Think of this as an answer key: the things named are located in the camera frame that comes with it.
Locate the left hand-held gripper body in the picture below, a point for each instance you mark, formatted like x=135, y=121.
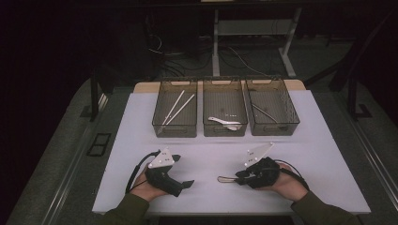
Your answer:
x=162, y=178

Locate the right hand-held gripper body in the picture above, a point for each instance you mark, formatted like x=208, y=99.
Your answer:
x=263, y=175

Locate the translucent grey plastic bin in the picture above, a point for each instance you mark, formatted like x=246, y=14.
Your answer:
x=223, y=103
x=181, y=125
x=275, y=100

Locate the white chopstick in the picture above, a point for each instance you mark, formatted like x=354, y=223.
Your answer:
x=173, y=107
x=181, y=108

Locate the white ceramic soup spoon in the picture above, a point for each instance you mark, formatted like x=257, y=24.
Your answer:
x=223, y=121

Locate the stainless steel fork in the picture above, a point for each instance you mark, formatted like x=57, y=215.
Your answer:
x=265, y=113

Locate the person's left hand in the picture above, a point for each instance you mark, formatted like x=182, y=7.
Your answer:
x=145, y=189

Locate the person's right hand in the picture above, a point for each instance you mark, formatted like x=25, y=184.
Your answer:
x=289, y=186

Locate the white table cover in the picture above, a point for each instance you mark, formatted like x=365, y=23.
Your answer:
x=212, y=156

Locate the black metal stand post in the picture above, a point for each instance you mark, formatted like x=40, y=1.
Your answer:
x=94, y=100
x=352, y=100

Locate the white metal desk frame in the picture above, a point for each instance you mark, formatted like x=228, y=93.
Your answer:
x=215, y=47

